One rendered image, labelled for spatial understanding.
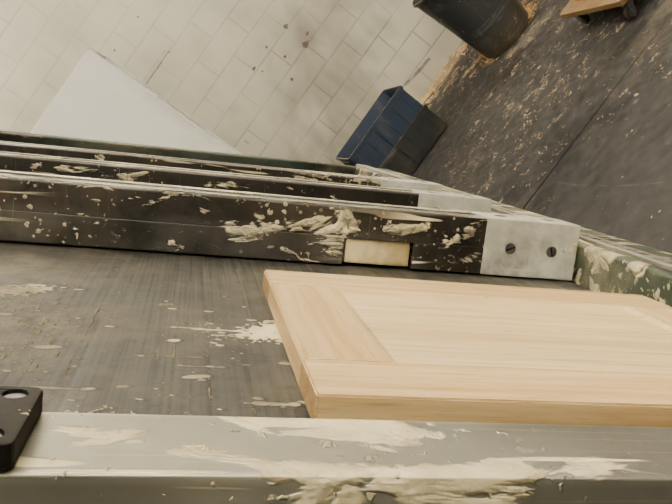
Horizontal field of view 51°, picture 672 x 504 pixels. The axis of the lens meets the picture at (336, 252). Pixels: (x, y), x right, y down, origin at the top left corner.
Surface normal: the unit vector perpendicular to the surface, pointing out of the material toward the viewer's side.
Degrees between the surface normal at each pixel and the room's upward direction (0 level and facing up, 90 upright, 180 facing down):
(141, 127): 90
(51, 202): 90
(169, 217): 90
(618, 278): 30
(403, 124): 90
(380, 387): 59
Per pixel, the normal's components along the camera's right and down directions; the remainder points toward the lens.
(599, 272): -0.98, -0.07
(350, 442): 0.11, -0.98
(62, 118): 0.17, 0.21
